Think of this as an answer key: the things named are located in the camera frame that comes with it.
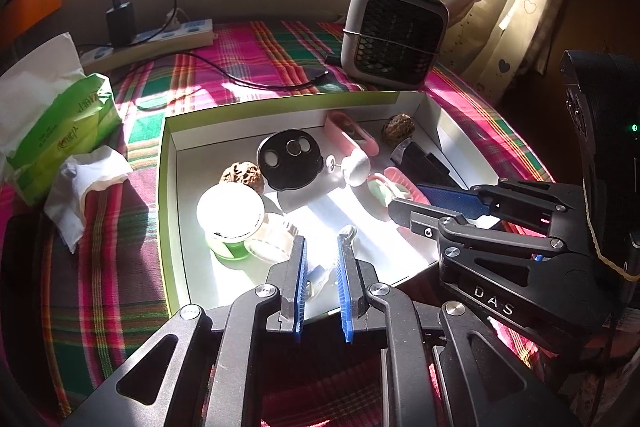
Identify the black rectangular device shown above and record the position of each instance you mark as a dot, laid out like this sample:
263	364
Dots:
421	167

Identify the orange box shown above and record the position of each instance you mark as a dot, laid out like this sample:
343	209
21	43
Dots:
18	16

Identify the black round disc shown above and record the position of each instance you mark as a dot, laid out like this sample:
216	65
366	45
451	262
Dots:
289	160

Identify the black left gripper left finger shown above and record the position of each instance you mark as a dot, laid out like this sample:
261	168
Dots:
200	367

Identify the white power strip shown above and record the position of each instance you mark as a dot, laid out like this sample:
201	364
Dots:
190	35

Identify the crumpled white tissue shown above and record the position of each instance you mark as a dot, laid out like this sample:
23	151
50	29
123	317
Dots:
78	176

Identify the plaid pink green cloth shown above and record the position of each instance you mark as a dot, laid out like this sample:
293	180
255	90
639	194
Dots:
95	307

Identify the white green cardboard box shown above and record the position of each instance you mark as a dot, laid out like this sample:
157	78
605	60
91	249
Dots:
197	146

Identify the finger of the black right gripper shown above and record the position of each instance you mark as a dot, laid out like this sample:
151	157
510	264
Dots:
552	209
444	225

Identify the brown walnut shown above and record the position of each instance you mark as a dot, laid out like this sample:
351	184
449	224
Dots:
246	173
398	128

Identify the black charger with cable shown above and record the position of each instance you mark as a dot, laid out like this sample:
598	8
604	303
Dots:
121	28

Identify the green tissue pack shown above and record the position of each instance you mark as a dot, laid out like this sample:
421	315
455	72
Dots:
50	109

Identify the white green round stand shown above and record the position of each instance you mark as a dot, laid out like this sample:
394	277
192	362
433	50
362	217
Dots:
229	213

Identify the small white desk fan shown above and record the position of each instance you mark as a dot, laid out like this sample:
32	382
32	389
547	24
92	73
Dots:
392	43

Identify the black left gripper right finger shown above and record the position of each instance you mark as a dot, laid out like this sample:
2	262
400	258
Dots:
440	362

